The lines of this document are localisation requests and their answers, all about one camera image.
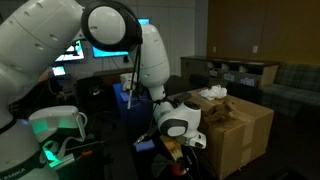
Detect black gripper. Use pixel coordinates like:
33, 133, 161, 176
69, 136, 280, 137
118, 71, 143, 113
176, 143, 203, 174

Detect dark green cloth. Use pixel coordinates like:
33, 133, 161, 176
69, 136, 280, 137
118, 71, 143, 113
150, 153, 174, 178

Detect red and black toy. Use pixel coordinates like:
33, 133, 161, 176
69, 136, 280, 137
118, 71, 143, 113
202, 100, 242, 126

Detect black rectangular case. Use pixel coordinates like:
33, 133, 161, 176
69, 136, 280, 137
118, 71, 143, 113
173, 91, 193, 104

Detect large cardboard box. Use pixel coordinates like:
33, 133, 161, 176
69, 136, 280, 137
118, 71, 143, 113
168, 87, 275, 180

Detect blue sponge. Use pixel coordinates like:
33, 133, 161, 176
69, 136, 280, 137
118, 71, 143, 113
134, 139, 156, 153

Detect crumpled white plastic bag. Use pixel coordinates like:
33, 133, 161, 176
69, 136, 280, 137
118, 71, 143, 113
198, 84, 228, 101

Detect white cloth pile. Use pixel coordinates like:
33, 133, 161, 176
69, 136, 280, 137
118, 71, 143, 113
119, 72, 138, 92

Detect dark wood low shelf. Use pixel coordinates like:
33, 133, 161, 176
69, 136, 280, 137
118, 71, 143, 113
180, 55, 280, 88

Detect dark wooden desk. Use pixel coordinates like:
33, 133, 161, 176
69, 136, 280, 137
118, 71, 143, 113
75, 66, 141, 114

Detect green plaid sofa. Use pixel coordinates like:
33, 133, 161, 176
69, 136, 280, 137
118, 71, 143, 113
261, 63, 320, 118

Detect white VR headset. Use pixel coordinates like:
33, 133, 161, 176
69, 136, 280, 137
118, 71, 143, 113
28, 105, 89, 161

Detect seated person dark clothes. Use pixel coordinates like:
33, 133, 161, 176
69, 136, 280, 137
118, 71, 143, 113
33, 68, 69, 108

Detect lit computer monitor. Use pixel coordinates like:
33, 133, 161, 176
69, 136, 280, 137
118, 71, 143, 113
54, 39, 85, 63

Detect small lit screen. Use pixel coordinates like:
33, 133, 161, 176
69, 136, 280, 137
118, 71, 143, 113
51, 65, 67, 77

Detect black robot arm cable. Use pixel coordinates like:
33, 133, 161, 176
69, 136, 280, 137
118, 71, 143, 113
127, 36, 145, 111

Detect large wall display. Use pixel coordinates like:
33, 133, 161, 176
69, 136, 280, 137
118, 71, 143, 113
92, 18, 151, 58

